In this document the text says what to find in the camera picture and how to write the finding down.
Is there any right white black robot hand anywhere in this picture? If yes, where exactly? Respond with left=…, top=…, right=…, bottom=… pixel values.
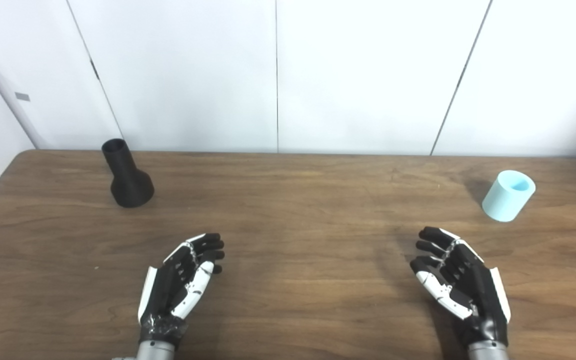
left=409, top=226, right=512, bottom=348

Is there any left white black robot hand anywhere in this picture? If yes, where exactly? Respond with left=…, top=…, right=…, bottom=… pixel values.
left=137, top=232, right=226, bottom=346

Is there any light-blue hose piece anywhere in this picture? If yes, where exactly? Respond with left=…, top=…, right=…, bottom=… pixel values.
left=482, top=170, right=537, bottom=223

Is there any black nozzle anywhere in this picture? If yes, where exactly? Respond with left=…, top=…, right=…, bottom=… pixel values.
left=101, top=138, right=155, bottom=208

